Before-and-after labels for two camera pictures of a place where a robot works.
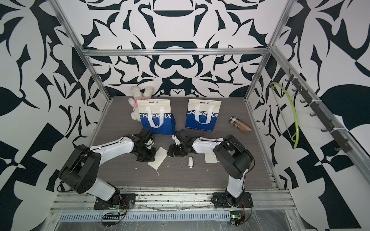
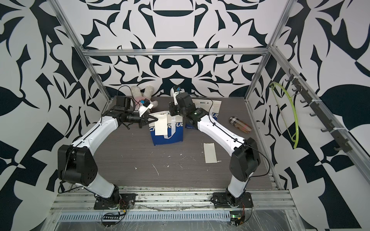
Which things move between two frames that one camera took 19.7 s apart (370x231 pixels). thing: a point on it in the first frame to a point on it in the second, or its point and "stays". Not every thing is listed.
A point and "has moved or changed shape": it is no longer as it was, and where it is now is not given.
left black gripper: [151, 157] to [145, 120]
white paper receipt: [210, 158] stays
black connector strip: [111, 217] stays
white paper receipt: [161, 155] to [161, 126]
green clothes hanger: [295, 111] stays
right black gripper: [172, 150] to [172, 105]
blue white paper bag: [156, 116] has moved or changed shape
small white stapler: [191, 165] to [173, 112]
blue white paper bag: [203, 114] stays
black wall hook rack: [344, 143] stays
